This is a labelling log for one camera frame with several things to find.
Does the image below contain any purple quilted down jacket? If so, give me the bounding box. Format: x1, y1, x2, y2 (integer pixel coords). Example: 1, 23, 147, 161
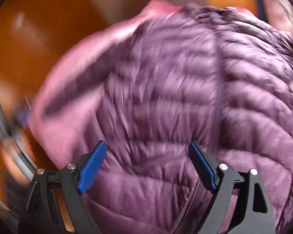
40, 5, 293, 233

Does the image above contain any pink bed cover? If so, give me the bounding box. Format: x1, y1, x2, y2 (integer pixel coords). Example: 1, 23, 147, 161
28, 0, 259, 176

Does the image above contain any orange wooden wardrobe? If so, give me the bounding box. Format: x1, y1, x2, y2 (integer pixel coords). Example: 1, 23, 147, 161
0, 0, 118, 198

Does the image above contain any deer print pillow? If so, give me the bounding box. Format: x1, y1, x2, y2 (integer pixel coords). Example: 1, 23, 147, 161
263, 0, 293, 31

